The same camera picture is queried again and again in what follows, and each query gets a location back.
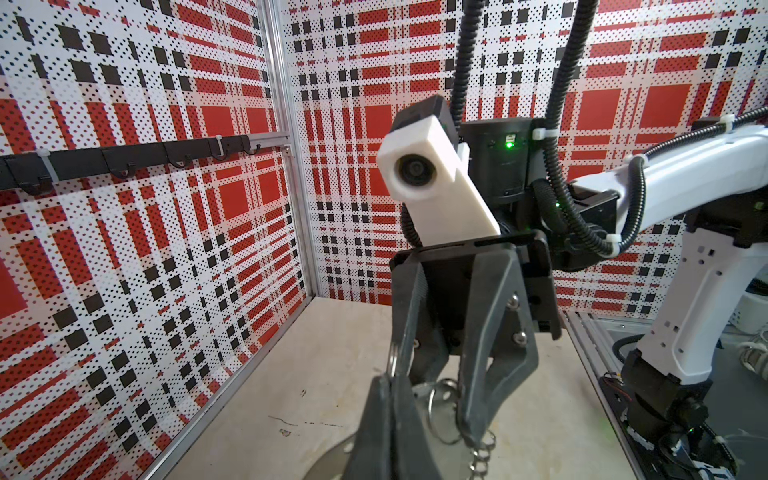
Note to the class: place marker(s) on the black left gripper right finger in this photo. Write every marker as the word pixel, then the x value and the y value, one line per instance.
pixel 412 458

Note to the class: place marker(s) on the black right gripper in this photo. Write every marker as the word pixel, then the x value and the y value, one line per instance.
pixel 480 300

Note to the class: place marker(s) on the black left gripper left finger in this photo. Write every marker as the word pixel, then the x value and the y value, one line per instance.
pixel 371 456

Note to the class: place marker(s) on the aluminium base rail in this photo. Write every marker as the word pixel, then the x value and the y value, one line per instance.
pixel 597 362

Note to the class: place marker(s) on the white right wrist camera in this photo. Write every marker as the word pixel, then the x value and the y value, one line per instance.
pixel 425 167

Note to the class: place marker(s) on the black wall hook rail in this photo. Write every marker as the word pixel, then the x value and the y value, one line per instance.
pixel 37 172

